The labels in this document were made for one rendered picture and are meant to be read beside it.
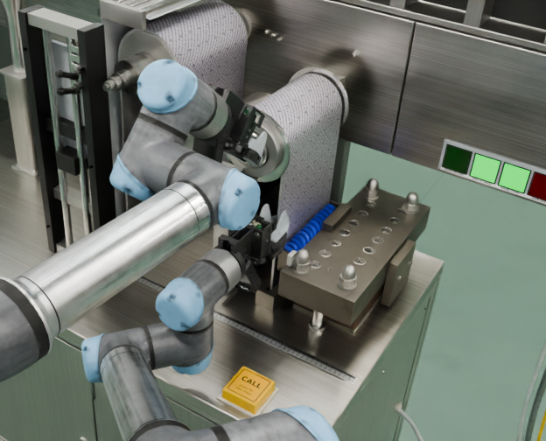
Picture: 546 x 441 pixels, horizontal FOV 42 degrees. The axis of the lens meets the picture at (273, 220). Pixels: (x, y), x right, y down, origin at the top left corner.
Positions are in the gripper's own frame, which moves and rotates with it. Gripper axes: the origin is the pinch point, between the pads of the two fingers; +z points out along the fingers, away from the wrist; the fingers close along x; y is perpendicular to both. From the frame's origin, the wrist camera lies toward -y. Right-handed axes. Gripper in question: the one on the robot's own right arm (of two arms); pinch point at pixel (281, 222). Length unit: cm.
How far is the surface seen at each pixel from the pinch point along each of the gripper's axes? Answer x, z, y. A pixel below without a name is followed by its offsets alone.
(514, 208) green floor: -15, 222, -109
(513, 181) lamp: -35.9, 29.4, 8.6
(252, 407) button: -12.9, -29.4, -17.2
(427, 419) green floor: -27, 70, -109
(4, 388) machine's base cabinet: 55, -29, -56
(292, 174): -0.3, 2.2, 10.1
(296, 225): -0.2, 6.2, -4.0
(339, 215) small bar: -5.7, 15.2, -4.3
